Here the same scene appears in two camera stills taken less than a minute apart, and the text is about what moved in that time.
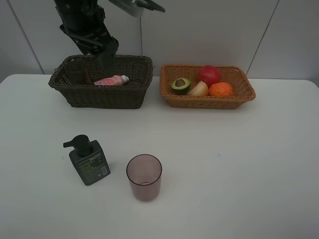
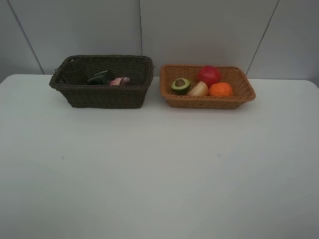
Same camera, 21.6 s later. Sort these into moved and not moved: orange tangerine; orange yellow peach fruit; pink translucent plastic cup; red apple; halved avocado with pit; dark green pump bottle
Moved: pink translucent plastic cup; dark green pump bottle
Not moved: orange tangerine; orange yellow peach fruit; halved avocado with pit; red apple
